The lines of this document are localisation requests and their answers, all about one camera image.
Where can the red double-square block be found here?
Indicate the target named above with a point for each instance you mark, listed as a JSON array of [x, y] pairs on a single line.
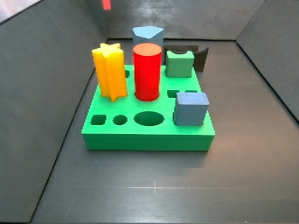
[[106, 5]]

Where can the green shape sorting board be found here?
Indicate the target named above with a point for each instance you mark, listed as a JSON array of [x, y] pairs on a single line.
[[128, 124]]

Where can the blue square block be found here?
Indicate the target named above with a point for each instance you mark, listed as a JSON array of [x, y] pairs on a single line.
[[190, 107]]

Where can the green arch block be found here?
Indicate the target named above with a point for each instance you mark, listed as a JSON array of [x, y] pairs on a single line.
[[178, 64]]

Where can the red cylinder block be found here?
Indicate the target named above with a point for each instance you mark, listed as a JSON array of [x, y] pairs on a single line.
[[146, 62]]

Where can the yellow star block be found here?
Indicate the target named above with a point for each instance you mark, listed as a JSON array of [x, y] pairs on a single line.
[[108, 59]]

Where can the black curved holder stand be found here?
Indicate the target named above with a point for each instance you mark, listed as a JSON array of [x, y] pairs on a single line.
[[199, 54]]

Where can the blue pentagon block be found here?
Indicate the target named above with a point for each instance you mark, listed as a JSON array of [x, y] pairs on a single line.
[[148, 34]]

